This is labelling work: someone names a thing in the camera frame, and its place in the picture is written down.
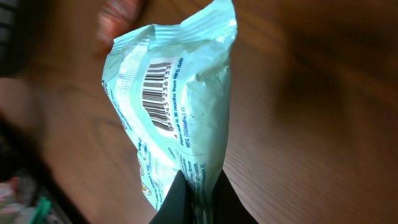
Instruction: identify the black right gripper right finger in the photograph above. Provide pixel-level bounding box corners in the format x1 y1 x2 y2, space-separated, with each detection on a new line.
213 170 258 224

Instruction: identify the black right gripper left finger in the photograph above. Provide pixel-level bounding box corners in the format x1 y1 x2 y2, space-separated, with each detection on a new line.
149 170 190 224

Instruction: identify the teal wet wipes pack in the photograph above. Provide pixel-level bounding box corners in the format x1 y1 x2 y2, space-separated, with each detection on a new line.
102 0 238 210

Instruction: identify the red orange snack bar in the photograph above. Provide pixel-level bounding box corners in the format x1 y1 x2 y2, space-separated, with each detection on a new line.
93 0 145 59

